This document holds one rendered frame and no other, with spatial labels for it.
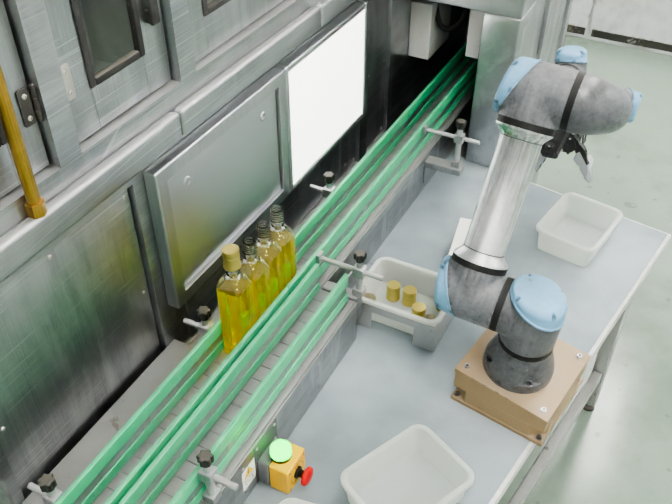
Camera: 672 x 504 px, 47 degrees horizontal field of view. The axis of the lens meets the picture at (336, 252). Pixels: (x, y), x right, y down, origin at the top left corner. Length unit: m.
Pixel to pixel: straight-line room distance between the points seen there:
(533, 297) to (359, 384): 0.47
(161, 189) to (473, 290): 0.64
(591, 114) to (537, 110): 0.10
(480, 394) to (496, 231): 0.37
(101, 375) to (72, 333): 0.15
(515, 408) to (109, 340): 0.84
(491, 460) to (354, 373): 0.37
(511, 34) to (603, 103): 0.80
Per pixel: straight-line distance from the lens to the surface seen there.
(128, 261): 1.54
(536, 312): 1.55
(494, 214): 1.57
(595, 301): 2.09
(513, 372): 1.67
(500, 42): 2.31
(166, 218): 1.52
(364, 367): 1.83
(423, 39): 2.54
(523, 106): 1.54
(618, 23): 5.21
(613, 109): 1.56
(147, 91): 1.47
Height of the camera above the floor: 2.12
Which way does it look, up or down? 40 degrees down
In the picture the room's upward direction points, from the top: straight up
